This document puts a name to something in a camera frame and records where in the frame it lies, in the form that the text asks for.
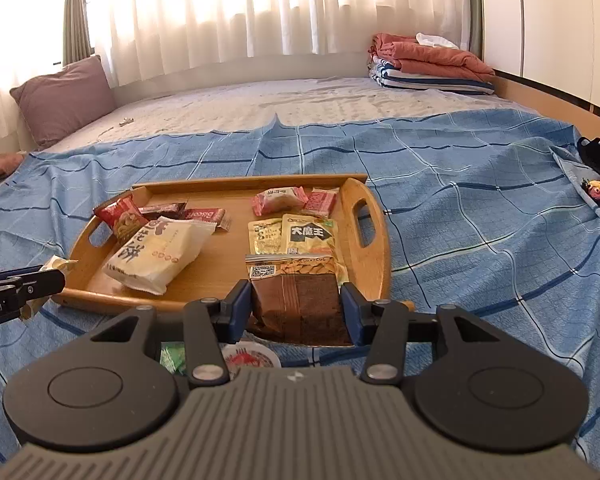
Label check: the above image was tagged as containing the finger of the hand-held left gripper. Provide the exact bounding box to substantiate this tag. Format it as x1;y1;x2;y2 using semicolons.
0;266;42;285
0;269;66;299

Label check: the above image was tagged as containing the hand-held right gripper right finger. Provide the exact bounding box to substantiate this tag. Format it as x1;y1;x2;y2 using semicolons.
340;282;488;387

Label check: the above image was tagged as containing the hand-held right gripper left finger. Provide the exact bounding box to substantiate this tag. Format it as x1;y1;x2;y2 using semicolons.
87;280;253;387

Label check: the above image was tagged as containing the beige snack packet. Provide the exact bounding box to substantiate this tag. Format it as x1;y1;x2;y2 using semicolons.
20;255;78;321

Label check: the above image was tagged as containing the wooden tray with handles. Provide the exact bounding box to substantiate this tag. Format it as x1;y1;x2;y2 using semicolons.
50;174;417;348

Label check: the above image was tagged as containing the clear packet red snack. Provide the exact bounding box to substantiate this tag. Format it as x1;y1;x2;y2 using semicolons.
221;342;282;372

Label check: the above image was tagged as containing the brown cake packet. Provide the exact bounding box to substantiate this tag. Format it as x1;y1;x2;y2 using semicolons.
245;252;353;348

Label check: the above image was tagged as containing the plain yellow snack packet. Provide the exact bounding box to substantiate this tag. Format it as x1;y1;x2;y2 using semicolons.
247;218;286;256

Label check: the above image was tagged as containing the green snack packet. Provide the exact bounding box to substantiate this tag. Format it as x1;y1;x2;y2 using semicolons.
159;342;187;376

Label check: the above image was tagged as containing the yellow packet black print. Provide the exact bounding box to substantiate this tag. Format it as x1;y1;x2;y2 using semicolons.
280;214;340;258

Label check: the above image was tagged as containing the red wafer packet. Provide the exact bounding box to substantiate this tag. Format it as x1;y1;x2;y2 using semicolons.
182;208;232;233

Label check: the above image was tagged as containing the white pastry packet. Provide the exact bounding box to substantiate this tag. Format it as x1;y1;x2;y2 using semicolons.
102;216;217;296

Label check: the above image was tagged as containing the red peanut packet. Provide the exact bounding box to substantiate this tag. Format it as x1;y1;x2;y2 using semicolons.
94;196;148;238

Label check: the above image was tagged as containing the red candy packet white label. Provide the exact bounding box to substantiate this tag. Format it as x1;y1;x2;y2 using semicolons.
251;186;308;217

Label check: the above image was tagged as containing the small red snack packet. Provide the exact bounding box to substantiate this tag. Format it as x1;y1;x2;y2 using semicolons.
302;187;340;218

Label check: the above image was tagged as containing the dark brown wafer packet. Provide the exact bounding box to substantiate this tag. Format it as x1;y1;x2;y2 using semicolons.
137;201;188;221

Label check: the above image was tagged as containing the brown plush toy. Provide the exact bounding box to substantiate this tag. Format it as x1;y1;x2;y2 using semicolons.
0;152;26;177

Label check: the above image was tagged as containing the blue checked bed sheet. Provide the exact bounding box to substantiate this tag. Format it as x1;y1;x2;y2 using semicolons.
0;110;600;466

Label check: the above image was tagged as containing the purple pillow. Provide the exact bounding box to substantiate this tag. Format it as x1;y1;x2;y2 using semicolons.
10;55;117;150

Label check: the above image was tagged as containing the grey quilted mattress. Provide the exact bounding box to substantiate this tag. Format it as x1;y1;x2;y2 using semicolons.
45;76;521;153

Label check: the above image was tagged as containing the folded blue striped blanket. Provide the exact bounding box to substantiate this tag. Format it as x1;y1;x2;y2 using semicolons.
369;57;496;96

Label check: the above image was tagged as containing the folded blankets pile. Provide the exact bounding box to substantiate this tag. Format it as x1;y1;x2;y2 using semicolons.
369;33;496;83

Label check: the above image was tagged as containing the green curtain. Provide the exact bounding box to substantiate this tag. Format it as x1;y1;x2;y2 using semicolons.
62;0;96;66
467;0;486;61

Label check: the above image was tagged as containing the white cloth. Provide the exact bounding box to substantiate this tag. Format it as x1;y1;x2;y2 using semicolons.
416;32;461;50

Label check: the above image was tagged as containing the white sheer curtain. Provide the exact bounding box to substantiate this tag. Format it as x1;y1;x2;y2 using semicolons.
82;0;473;88

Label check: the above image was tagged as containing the white wardrobe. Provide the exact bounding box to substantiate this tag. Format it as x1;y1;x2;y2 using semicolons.
480;0;600;121

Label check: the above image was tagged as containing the wooden bed frame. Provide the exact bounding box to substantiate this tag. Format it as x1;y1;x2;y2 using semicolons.
495;70;600;133

